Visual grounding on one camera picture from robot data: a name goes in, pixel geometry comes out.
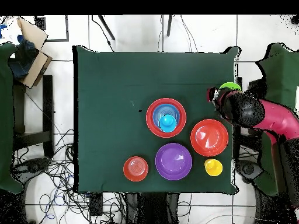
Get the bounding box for blue cloth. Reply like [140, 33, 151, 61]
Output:
[8, 38, 39, 80]

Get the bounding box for green bowl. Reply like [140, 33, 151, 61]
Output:
[218, 82, 242, 92]

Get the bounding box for black tripod leg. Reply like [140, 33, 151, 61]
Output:
[166, 15, 173, 37]
[98, 15, 116, 41]

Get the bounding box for blue cup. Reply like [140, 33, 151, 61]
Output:
[158, 114, 178, 133]

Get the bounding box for tangle of black cables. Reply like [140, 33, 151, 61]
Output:
[11, 128, 128, 224]

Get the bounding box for green cloth covered table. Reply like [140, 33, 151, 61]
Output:
[0, 43, 24, 194]
[254, 43, 299, 197]

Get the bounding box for dark green tablecloth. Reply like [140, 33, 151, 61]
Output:
[72, 45, 241, 194]

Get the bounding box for large orange bowl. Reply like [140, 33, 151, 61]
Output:
[145, 97, 187, 138]
[190, 119, 229, 158]

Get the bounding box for yellow cup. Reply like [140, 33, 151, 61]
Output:
[204, 159, 224, 177]

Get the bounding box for grey pedestal foot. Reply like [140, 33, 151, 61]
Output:
[11, 157, 51, 185]
[235, 159, 265, 183]

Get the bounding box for black box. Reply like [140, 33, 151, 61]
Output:
[89, 192, 104, 217]

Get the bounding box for small blue bowl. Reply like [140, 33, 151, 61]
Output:
[152, 103, 180, 131]

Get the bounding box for black stool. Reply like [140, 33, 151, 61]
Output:
[12, 75, 55, 159]

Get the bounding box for purple bowl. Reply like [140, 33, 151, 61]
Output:
[155, 142, 193, 181]

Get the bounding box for dark grey frame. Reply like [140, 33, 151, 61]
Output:
[34, 15, 70, 43]

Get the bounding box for black stand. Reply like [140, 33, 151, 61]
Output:
[247, 78, 267, 100]

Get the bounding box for cardboard box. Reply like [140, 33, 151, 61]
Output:
[9, 17, 53, 89]

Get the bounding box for small orange bowl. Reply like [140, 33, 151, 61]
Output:
[123, 156, 149, 182]

